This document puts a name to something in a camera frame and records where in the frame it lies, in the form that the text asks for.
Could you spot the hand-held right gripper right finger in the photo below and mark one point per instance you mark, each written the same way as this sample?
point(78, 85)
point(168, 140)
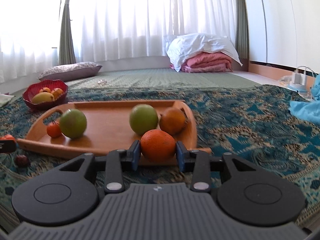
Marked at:
point(180, 157)

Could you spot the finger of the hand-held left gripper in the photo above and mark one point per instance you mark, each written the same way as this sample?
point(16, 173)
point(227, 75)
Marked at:
point(8, 147)

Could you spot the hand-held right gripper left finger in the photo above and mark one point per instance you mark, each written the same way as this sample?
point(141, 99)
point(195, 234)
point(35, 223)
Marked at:
point(136, 155)

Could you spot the small smooth tangerine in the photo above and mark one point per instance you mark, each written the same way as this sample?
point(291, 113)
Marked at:
point(7, 137)

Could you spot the large bright orange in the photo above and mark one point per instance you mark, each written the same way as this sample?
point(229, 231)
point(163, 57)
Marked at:
point(158, 146)

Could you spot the small green apple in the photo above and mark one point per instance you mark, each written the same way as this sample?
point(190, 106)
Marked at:
point(143, 119)

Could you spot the dark brownish orange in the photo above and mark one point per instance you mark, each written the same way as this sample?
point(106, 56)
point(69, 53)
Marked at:
point(172, 120)

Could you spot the tangerine with stem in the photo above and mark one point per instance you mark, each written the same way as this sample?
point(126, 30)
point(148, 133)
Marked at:
point(53, 130)

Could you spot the large green apple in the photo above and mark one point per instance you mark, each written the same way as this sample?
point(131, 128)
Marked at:
point(73, 123)

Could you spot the red ribbed glass bowl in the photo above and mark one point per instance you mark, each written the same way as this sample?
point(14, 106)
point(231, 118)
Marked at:
point(32, 103)

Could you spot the yellow mango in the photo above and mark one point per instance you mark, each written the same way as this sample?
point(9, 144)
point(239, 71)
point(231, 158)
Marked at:
point(43, 98)

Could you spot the teal patterned blanket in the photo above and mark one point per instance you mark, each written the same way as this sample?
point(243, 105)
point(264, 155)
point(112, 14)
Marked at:
point(237, 135)

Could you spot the small pale trinket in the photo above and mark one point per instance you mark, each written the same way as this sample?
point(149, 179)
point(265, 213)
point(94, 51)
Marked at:
point(102, 82)

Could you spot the green quilted bedspread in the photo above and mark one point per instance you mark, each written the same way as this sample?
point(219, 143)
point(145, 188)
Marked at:
point(162, 78)

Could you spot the floral pillow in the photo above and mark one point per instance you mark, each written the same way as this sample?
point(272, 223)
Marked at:
point(70, 70)

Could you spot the folded pink blanket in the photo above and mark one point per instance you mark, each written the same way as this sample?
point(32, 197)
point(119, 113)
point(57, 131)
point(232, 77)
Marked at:
point(210, 62)

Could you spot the white crumpled duvet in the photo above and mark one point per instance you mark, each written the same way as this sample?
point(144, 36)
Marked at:
point(200, 47)

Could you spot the green curtain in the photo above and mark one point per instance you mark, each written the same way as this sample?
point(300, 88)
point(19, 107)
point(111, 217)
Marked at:
point(66, 37)
point(241, 17)

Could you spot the light blue cloth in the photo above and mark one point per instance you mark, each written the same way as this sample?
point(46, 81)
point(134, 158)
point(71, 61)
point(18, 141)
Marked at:
point(307, 105)

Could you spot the white sheer curtain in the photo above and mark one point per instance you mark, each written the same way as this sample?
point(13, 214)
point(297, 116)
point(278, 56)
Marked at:
point(137, 17)

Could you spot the white charger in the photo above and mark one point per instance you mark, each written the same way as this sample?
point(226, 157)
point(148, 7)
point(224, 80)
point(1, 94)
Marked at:
point(298, 78)

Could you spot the white wardrobe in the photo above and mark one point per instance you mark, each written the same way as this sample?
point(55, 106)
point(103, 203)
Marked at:
point(282, 22)

